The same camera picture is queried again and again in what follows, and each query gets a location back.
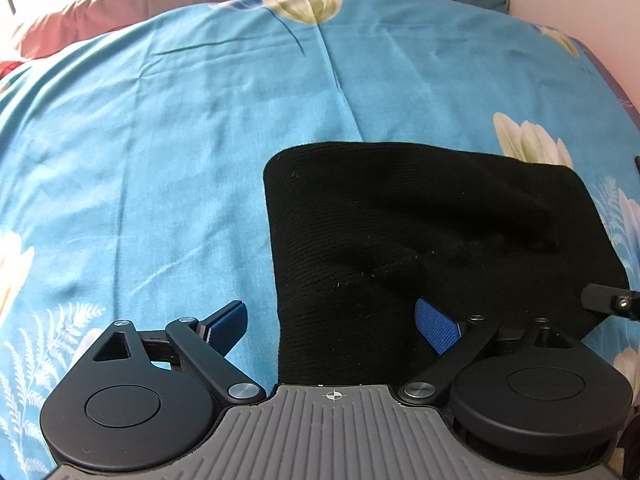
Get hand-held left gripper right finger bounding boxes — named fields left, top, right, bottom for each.
left=399, top=298, right=583, bottom=405

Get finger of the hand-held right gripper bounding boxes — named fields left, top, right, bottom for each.
left=581, top=282, right=640, bottom=322

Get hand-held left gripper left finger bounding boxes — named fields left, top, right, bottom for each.
left=91, top=300, right=267, bottom=402

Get black pants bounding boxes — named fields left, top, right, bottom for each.
left=262, top=141, right=632, bottom=390

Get blue floral bedsheet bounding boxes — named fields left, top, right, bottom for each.
left=0, top=0, right=640, bottom=480

